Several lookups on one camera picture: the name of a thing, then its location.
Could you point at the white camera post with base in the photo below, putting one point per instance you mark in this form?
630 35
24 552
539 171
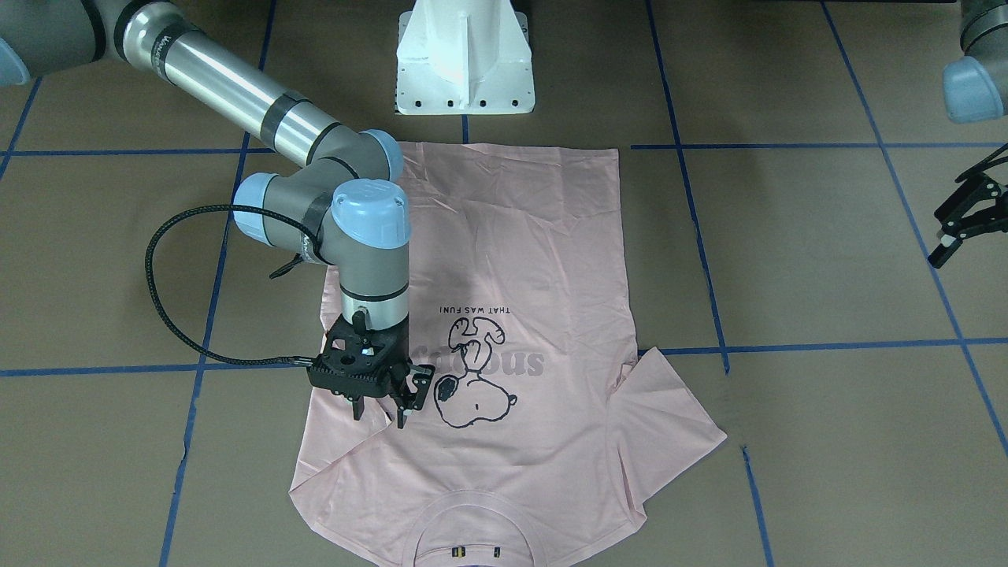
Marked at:
464 58

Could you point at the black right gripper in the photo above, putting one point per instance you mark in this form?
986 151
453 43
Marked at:
416 381

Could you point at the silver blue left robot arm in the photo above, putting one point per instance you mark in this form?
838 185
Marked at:
975 90

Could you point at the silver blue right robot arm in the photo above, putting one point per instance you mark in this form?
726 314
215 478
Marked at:
343 207

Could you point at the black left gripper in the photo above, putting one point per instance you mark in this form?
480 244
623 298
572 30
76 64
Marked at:
974 206

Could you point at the pink Snoopy t-shirt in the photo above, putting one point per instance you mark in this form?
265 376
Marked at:
545 431

